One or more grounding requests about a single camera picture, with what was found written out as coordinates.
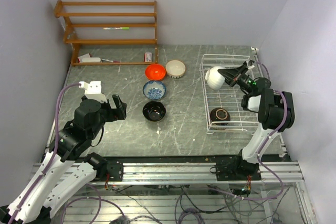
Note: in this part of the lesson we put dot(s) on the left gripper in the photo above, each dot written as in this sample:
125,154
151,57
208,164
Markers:
115,113

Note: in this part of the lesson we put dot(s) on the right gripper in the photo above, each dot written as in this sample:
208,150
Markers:
230,74

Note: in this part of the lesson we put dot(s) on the blue white patterned bowl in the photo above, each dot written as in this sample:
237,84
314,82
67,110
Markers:
154,90

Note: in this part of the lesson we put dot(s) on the dark brown bowl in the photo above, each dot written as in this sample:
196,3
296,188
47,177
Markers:
219,117

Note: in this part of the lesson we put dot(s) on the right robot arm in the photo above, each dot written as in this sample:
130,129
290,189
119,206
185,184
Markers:
275,113

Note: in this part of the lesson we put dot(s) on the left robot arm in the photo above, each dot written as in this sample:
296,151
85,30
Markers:
45,193

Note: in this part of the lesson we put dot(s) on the wooden shelf rack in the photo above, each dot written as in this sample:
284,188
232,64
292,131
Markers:
70,36

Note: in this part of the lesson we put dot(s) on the black glossy bowl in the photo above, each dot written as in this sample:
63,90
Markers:
154,111

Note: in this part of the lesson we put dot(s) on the pink white pen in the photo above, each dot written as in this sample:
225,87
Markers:
107,60

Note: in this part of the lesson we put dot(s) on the orange bowl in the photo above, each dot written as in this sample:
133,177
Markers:
155,72

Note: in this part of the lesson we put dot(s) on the small red white box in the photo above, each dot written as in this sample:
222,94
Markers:
147,57

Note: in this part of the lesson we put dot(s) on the cream bowl patterned rim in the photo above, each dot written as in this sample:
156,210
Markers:
175,69

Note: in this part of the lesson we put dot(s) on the green pink marker pen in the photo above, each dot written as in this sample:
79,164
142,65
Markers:
116,28

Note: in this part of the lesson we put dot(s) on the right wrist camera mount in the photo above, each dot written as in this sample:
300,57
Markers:
250,64

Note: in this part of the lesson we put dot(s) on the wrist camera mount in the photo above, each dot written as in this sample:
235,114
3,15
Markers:
250,64
93,90

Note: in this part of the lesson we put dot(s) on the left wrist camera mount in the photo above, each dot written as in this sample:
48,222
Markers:
93,90

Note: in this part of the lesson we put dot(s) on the white wire dish rack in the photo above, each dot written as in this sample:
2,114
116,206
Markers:
227,98

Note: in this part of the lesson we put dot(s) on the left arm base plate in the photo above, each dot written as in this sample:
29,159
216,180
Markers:
115,171

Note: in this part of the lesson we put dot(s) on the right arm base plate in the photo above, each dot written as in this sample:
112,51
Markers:
237,172

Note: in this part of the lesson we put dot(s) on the aluminium rail frame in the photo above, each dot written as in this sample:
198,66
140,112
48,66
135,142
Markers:
200,173

